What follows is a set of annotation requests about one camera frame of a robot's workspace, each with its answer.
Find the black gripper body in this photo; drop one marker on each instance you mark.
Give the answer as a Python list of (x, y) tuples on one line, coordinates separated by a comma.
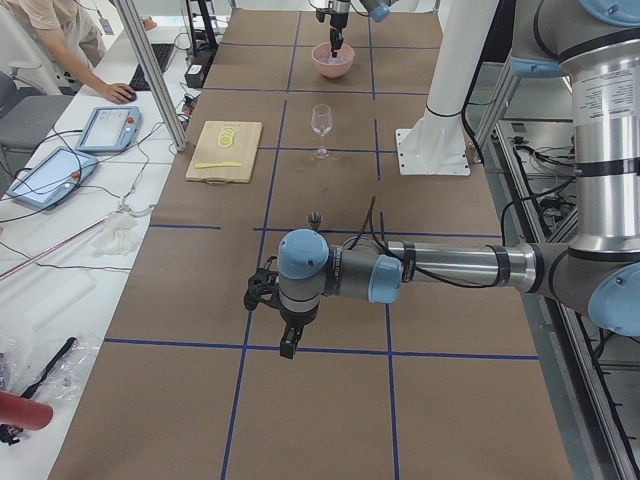
[(340, 12), (296, 318)]

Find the steel cocktail jigger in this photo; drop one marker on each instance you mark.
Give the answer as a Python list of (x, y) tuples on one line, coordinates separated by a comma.
[(315, 219)]

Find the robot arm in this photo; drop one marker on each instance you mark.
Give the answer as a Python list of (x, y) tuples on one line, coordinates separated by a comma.
[(378, 10), (596, 45)]

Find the pile of clear ice cubes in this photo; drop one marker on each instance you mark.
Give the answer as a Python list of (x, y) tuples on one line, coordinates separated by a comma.
[(330, 59)]

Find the clear wine glass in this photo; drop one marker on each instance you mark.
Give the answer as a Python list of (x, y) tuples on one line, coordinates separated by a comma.
[(321, 124)]

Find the pink bowl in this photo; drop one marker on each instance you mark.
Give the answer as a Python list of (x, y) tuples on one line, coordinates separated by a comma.
[(333, 71)]

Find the yellow plastic knife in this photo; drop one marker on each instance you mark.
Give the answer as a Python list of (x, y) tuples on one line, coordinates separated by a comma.
[(224, 164)]

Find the bamboo cutting board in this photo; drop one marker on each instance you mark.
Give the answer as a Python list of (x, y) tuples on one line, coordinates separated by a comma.
[(244, 149)]

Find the black mini computer box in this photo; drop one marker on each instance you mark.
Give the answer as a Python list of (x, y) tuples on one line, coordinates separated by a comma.
[(195, 76)]

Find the white crumpled cloth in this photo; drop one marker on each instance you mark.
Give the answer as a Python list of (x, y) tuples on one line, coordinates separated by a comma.
[(117, 236)]

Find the blue teach pendant far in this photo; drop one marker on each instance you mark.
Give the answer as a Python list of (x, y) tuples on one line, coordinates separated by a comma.
[(109, 130)]

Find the blue teach pendant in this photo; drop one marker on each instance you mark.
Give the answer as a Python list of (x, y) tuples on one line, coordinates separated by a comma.
[(109, 130), (52, 180)]

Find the blue teach pendant near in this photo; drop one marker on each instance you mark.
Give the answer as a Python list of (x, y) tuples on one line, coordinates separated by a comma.
[(52, 180)]

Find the person in beige shirt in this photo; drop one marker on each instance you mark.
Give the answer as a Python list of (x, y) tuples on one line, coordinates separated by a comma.
[(71, 38)]

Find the red cylinder bottle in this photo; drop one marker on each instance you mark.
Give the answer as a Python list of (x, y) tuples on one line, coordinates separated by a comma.
[(24, 413)]

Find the grey office chair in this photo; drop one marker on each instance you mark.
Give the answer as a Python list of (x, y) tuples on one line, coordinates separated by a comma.
[(27, 111)]

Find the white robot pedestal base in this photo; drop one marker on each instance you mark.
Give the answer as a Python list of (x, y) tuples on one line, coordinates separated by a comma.
[(435, 145)]

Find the aluminium frame post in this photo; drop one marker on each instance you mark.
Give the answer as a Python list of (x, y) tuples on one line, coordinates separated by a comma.
[(150, 66)]

